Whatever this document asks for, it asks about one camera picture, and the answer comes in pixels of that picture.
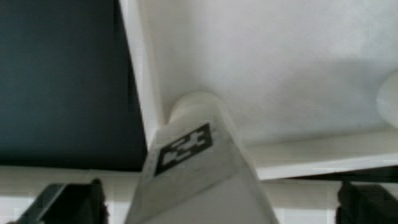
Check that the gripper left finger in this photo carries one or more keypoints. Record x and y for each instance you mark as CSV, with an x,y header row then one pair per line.
x,y
70,204

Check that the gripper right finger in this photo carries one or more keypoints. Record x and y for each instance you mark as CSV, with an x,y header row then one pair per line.
x,y
369,205

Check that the white table leg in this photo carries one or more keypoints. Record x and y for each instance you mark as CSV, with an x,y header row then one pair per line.
x,y
200,188

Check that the white square table top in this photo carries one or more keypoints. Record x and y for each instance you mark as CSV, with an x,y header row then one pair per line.
x,y
291,57

